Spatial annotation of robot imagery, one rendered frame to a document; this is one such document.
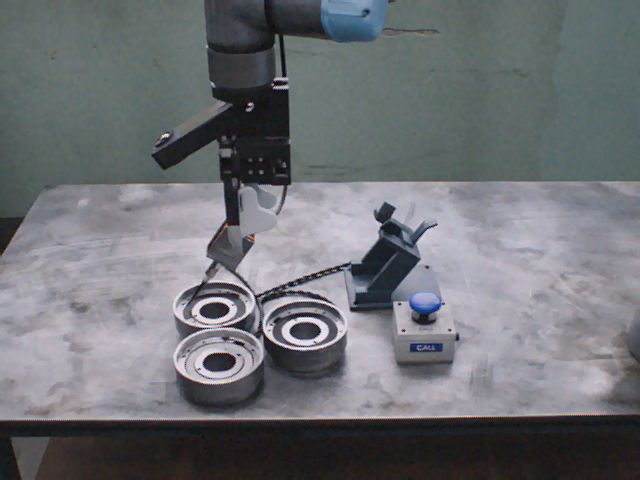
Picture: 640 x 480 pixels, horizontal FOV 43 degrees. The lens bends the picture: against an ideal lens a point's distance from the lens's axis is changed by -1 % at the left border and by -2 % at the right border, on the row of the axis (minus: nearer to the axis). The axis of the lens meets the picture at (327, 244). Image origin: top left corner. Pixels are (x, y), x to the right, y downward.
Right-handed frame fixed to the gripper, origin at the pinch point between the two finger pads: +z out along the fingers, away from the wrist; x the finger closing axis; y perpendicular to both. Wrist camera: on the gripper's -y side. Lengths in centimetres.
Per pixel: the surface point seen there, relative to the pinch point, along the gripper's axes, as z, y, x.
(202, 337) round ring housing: 9.9, -4.2, -7.1
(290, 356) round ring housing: 10.4, 6.4, -10.8
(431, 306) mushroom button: 6.0, 23.6, -7.8
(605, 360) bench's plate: 13.2, 45.6, -10.8
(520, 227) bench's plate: 13, 44, 23
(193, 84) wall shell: 36, -20, 157
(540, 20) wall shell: 16, 85, 152
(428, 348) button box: 10.9, 23.2, -9.8
